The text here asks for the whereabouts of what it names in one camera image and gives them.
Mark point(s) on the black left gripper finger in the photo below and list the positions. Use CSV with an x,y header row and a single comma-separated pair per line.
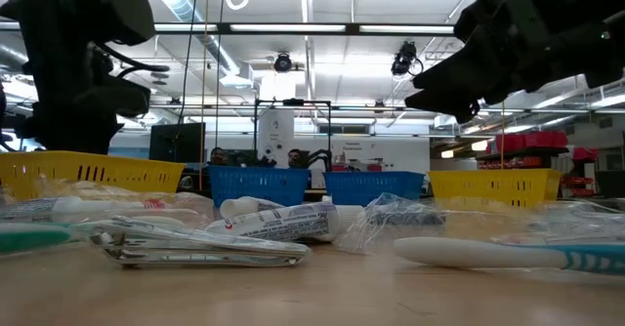
x,y
78,121

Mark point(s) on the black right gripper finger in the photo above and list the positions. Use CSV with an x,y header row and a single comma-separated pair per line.
x,y
439,106
454,72

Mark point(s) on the red white toothbrush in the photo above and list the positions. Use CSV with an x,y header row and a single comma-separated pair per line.
x,y
107,203

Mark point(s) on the clear bag with dark item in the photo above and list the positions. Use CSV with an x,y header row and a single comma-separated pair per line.
x,y
390,218

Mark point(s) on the clear plastic bag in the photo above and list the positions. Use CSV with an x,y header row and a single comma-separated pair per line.
x,y
512,218

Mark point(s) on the blue white toothbrush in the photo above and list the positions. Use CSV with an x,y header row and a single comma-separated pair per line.
x,y
464,253

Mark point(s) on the nail clipper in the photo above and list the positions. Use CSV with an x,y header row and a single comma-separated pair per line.
x,y
195,253

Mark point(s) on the small white toothpaste tube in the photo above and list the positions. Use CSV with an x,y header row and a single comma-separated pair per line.
x,y
239,206

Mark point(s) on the white toothpaste tube grey print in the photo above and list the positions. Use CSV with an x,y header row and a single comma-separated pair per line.
x,y
283,223

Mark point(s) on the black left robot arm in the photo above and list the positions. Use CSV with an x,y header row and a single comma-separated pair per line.
x,y
58,4

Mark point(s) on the yellow plastic slotted basket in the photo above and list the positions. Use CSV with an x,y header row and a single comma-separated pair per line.
x,y
439,189
58,162

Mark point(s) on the shelf row of orange bins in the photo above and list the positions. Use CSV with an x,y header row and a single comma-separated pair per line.
x,y
508,163

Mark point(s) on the row of red storage bins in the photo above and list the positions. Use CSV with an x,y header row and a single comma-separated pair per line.
x,y
529,141

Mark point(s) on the black monitor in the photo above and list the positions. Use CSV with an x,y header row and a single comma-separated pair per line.
x,y
176,143

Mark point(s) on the blue plastic slotted basket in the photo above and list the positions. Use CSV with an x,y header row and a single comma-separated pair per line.
x,y
373,187
259,184

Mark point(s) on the single red storage bin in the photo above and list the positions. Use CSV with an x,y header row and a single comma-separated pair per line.
x,y
585,153

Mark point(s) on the green white toothbrush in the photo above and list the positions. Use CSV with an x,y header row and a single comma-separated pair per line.
x,y
29,238

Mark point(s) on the person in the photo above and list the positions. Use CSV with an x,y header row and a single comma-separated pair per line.
x,y
295,159
219,156

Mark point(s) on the stacked red storage bins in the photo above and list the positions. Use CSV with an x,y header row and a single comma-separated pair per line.
x,y
576,187

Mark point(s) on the dark grey crate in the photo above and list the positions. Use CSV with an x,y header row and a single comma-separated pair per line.
x,y
610,184

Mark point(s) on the overhead light bar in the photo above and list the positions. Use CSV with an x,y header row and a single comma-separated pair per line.
x,y
293,28

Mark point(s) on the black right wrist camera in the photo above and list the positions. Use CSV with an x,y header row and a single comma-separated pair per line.
x,y
481,18

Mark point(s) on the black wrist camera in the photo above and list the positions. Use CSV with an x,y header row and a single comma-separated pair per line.
x,y
481,18
132,13

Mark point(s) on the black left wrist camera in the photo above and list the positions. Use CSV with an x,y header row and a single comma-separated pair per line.
x,y
132,13

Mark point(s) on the silver ventilation duct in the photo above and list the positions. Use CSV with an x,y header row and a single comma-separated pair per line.
x,y
195,18

